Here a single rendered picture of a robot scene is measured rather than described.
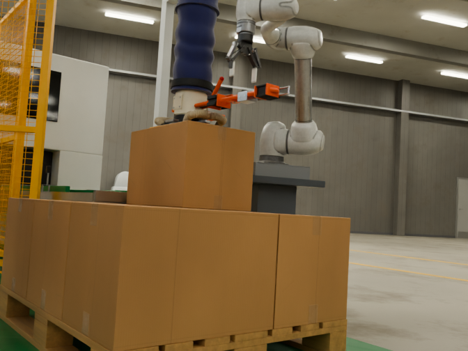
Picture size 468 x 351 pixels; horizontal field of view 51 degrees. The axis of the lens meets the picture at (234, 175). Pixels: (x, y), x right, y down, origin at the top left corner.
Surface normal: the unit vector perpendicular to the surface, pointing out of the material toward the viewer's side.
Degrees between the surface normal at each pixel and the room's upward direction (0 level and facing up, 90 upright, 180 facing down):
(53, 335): 90
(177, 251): 90
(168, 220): 90
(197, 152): 90
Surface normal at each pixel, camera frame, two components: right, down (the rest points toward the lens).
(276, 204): 0.32, -0.04
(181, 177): -0.80, -0.09
